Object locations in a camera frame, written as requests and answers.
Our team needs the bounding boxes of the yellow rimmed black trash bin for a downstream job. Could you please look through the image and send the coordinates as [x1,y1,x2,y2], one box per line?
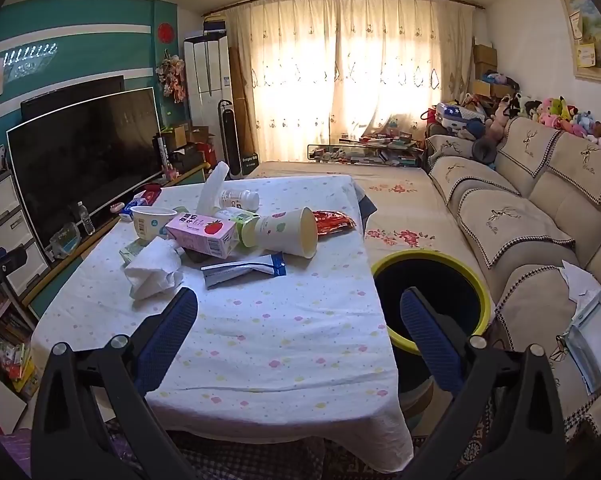
[372,249,491,412]

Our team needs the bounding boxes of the pink strawberry milk carton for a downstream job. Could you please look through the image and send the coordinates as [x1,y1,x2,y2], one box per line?
[166,212,238,259]

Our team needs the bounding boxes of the white yogurt cup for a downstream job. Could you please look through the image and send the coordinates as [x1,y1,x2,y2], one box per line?
[131,206,178,243]

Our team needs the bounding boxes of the framed flower painting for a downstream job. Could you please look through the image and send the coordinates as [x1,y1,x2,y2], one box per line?
[561,0,601,84]

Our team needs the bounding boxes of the beige fabric sofa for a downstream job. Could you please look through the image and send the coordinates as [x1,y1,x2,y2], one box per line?
[429,117,601,439]

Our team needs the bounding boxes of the black tower fan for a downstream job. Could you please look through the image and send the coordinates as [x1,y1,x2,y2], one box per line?
[218,99,243,179]

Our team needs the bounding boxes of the pile of books and toys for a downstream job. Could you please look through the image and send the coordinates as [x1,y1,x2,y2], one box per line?
[307,132,425,168]

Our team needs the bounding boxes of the red snack wrapper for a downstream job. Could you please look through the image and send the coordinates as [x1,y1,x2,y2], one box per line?
[313,210,357,237]

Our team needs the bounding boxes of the red envelope box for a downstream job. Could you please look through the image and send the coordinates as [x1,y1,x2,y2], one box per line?
[142,183,162,206]

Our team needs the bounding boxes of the clear green lidded cup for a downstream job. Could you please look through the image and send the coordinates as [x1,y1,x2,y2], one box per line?
[215,207,258,248]

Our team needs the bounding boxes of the clear water bottle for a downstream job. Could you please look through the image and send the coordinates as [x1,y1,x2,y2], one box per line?
[77,202,95,236]

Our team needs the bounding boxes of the white foam fruit net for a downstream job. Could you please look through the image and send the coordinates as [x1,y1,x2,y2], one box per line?
[196,162,230,217]

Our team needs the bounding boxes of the pile of plush toys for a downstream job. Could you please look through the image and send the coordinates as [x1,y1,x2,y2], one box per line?
[480,70,601,147]

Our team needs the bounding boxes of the yellow green tv cabinet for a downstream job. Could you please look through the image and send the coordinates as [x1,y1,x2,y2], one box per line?
[20,162,210,322]

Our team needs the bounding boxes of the white tissue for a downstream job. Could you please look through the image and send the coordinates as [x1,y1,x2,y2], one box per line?
[124,237,183,300]

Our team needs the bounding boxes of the glass bowl on cabinet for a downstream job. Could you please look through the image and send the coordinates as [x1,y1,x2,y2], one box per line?
[50,222,81,259]

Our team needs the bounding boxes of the blue silver toothpaste wrapper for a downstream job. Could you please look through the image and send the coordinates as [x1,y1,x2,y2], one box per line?
[201,252,286,288]

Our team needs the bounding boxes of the papers and plastic folder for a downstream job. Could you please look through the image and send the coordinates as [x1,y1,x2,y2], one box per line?
[558,261,601,394]

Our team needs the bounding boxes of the cream embroidered curtains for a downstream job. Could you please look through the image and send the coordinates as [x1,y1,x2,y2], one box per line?
[226,0,475,162]

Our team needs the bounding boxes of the white dotted tablecloth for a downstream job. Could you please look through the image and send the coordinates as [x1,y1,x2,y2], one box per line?
[31,174,413,474]

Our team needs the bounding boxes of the beige floral floor mat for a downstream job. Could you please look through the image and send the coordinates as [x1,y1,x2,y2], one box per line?
[250,162,481,274]

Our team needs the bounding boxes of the large flat screen television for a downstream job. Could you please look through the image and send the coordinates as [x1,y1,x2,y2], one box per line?
[6,87,162,250]

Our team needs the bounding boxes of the blue tissue pack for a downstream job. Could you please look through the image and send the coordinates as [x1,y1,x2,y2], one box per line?
[119,197,146,222]

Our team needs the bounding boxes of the white paper cup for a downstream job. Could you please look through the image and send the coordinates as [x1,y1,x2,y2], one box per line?
[255,207,317,259]

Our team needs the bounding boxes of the artificial flower wall decoration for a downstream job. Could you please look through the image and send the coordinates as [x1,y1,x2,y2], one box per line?
[155,51,186,103]

